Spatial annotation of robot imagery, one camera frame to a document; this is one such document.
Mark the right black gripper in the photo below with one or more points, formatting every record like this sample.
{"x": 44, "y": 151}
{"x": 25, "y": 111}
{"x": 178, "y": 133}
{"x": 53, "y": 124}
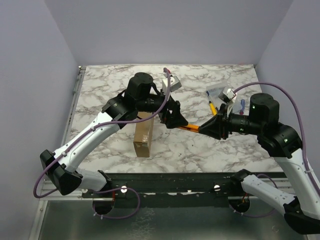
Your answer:
{"x": 223, "y": 122}

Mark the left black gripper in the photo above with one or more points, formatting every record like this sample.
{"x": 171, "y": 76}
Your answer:
{"x": 175, "y": 119}

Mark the orange utility knife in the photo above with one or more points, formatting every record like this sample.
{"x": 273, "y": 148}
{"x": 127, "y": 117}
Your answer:
{"x": 190, "y": 127}

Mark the brown cardboard express box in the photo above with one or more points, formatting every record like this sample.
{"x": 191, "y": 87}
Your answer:
{"x": 142, "y": 140}

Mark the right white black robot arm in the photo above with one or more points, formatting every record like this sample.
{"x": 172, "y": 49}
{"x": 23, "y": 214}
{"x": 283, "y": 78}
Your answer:
{"x": 301, "y": 210}

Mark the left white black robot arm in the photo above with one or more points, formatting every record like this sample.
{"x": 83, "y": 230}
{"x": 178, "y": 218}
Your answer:
{"x": 62, "y": 165}

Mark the clear plastic parts box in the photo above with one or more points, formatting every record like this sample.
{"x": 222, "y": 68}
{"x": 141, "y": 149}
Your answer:
{"x": 214, "y": 91}

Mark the yellow screwdriver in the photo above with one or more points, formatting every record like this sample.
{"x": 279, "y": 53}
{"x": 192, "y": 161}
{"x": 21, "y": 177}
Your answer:
{"x": 211, "y": 105}

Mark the blue red screwdriver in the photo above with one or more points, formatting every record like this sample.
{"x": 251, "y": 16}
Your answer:
{"x": 243, "y": 104}

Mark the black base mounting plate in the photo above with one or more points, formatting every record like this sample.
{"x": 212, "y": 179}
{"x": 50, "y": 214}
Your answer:
{"x": 171, "y": 190}

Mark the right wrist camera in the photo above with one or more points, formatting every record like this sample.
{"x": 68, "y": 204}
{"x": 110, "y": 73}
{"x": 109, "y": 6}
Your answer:
{"x": 227, "y": 95}

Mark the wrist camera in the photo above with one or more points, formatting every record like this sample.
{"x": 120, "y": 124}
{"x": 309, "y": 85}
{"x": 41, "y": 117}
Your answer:
{"x": 227, "y": 95}
{"x": 175, "y": 84}

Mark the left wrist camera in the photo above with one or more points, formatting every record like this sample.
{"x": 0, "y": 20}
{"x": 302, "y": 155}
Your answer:
{"x": 175, "y": 84}

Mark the aluminium frame rail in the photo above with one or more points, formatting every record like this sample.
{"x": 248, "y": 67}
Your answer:
{"x": 54, "y": 192}

